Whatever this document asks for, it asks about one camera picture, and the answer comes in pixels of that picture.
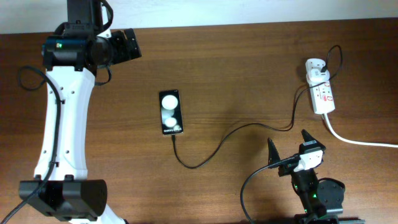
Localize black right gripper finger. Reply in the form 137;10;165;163
300;129;326;152
267;138;281;168

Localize black Samsung smartphone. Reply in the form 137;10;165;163
159;90;183;136

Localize black USB charging cable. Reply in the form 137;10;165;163
171;45;343;170

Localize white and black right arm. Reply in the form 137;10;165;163
267;130;366;224

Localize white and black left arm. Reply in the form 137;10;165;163
19;1;141;223

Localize white USB charger plug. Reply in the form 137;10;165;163
307;68;330;84

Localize white power strip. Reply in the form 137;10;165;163
305;58;335;114

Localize white power strip cord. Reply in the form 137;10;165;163
322;113;398;149

